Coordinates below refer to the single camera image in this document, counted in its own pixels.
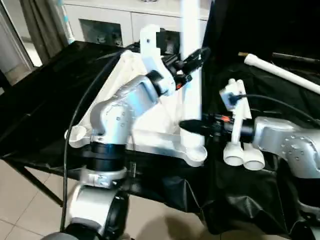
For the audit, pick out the white plastic table top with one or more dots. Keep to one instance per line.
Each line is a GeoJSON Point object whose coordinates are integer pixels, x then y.
{"type": "Point", "coordinates": [160, 115]}

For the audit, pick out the white plastic table leg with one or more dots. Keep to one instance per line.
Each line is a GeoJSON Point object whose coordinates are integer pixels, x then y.
{"type": "Point", "coordinates": [253, 159]}
{"type": "Point", "coordinates": [233, 155]}
{"type": "Point", "coordinates": [191, 20]}
{"type": "Point", "coordinates": [280, 72]}

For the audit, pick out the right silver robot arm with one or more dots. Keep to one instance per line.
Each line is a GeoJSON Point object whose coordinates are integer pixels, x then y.
{"type": "Point", "coordinates": [285, 140]}

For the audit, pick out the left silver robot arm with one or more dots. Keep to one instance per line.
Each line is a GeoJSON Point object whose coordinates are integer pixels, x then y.
{"type": "Point", "coordinates": [120, 110]}

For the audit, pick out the white glass-door cabinet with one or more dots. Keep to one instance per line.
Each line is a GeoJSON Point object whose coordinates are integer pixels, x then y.
{"type": "Point", "coordinates": [100, 12]}

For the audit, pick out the grey curtain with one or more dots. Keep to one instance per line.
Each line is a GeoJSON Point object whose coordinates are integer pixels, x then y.
{"type": "Point", "coordinates": [45, 25]}

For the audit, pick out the black plastic mat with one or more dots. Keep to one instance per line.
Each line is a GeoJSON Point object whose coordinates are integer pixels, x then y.
{"type": "Point", "coordinates": [30, 100]}

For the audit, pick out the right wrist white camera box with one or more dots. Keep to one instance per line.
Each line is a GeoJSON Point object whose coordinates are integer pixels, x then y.
{"type": "Point", "coordinates": [231, 95]}

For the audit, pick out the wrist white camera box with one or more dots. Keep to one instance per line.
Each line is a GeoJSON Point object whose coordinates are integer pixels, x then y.
{"type": "Point", "coordinates": [150, 45]}
{"type": "Point", "coordinates": [231, 95]}

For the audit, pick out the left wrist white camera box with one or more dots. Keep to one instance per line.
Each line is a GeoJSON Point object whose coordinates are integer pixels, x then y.
{"type": "Point", "coordinates": [150, 45]}

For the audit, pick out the black metal table frame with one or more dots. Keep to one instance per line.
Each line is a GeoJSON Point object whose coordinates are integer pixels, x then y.
{"type": "Point", "coordinates": [35, 182]}

